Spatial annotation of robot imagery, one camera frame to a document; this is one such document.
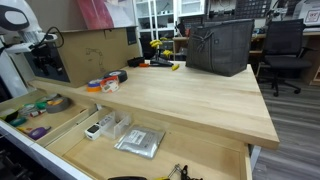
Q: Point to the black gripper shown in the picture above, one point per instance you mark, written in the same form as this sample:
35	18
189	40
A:
43	58

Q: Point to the blue masking tape roll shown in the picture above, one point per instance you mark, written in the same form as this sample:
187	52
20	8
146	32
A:
94	83

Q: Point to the clear tape red dispenser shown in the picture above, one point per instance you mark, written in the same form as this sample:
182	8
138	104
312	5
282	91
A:
110	84

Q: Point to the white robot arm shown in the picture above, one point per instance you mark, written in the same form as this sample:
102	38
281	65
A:
20	29

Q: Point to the silver tape roll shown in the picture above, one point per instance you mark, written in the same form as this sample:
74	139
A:
26	109

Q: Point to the orange tape roll on table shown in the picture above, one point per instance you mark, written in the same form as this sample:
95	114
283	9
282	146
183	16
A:
94	89

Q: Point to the yellow-green tape roll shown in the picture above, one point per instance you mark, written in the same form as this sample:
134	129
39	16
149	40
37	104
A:
9	114

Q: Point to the small teal tape roll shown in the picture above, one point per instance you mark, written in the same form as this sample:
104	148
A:
18	121

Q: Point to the purple tape roll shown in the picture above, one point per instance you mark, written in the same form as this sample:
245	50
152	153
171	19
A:
39	132

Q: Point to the black tape roll on table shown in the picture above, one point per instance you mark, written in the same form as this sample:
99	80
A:
120	74

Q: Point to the white drawer with wood interior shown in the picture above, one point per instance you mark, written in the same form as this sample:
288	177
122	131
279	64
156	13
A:
69	154

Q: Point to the pliers in drawer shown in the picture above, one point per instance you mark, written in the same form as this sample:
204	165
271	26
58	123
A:
182	171

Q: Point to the large cardboard box black front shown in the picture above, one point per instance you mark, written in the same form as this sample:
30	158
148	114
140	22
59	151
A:
87	55

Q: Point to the green glue bottle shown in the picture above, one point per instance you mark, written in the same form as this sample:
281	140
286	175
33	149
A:
41	105

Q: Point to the white remote device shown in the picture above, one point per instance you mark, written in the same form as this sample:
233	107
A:
93	132

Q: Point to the clear plastic organizer box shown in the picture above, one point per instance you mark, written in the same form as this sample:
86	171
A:
114	124

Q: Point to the silver foil pouch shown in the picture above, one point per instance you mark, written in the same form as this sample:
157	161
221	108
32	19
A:
141	140

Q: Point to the dark grey tote bag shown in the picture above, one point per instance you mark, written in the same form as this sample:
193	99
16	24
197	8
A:
220	47

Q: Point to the black office chair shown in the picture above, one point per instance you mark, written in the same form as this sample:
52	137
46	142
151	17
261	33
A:
283	50

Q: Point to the grey duct tape roll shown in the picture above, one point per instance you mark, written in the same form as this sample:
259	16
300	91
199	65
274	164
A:
57	105

